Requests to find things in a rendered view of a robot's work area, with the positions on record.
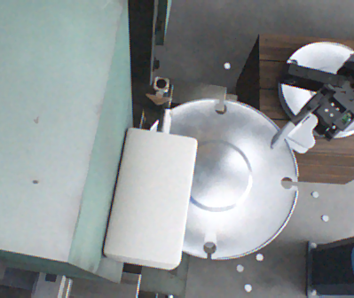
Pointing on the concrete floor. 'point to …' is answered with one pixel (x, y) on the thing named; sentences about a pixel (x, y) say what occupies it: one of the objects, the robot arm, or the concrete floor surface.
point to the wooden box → (246, 94)
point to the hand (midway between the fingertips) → (273, 140)
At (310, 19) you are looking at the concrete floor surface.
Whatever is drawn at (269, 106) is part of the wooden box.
